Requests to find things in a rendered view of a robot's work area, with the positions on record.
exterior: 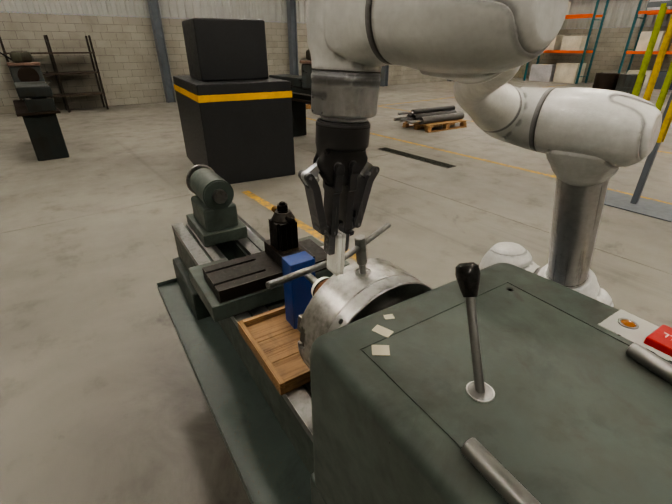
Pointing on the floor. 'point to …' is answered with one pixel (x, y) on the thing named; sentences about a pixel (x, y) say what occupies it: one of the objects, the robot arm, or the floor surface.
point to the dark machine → (234, 102)
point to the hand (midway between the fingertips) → (336, 252)
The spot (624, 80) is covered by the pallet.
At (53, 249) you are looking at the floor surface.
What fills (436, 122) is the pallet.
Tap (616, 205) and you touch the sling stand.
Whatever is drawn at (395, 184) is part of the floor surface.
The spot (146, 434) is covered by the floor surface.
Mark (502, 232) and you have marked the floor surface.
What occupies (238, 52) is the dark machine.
